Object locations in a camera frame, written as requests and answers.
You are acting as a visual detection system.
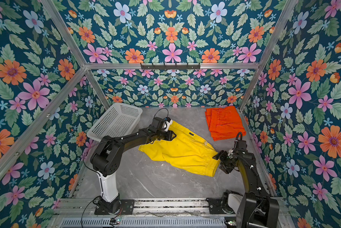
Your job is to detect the yellow shorts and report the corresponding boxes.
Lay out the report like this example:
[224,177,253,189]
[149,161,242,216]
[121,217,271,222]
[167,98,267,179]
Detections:
[139,121,220,177]

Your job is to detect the orange shorts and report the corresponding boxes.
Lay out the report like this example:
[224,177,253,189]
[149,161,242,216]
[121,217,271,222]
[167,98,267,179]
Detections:
[205,106,246,141]

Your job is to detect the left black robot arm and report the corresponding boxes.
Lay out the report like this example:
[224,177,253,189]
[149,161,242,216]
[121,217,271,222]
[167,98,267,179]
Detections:
[90,127,177,215]

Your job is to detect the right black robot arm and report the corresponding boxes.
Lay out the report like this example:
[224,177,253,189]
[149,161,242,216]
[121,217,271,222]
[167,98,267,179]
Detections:
[213,149,279,228]

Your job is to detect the white plastic laundry basket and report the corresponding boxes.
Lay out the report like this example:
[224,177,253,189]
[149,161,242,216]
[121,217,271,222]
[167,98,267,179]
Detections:
[87,103,143,142]

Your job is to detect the right electronics board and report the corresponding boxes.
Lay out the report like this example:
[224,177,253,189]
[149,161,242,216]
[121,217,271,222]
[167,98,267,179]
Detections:
[225,219,237,228]

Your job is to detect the electronics board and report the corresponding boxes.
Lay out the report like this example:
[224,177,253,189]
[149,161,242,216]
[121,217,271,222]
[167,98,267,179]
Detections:
[225,219,237,228]
[110,218,121,226]

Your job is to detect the left electronics board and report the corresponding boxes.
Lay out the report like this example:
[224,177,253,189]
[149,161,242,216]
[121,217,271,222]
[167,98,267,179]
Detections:
[110,218,121,226]

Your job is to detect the white ventilation grille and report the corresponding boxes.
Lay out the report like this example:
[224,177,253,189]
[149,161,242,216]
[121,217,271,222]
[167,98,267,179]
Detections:
[60,217,226,228]

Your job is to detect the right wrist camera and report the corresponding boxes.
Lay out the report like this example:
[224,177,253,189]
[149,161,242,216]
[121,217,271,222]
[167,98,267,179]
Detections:
[228,148,238,158]

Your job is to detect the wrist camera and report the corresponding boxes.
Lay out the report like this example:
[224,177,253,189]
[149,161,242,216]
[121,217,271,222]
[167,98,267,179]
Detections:
[228,148,238,158]
[151,117,173,132]

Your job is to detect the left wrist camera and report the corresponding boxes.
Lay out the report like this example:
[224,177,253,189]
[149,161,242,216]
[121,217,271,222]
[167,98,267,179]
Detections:
[151,117,173,132]

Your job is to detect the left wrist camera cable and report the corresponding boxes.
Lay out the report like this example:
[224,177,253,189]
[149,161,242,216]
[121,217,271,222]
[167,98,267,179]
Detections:
[153,107,170,122]

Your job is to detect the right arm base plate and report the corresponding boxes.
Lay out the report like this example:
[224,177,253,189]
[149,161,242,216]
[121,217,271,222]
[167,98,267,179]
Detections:
[206,198,235,215]

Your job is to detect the black hook rail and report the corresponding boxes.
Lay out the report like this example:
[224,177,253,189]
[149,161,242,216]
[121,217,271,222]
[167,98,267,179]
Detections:
[140,63,201,70]

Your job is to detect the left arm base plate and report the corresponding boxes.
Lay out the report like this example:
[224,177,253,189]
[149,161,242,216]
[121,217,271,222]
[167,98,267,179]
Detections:
[95,199,135,215]

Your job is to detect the left black base cable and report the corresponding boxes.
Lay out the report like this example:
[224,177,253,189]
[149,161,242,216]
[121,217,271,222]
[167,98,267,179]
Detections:
[80,196,100,228]

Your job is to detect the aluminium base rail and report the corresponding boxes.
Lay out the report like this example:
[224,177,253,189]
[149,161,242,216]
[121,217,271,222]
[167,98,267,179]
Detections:
[53,198,291,219]

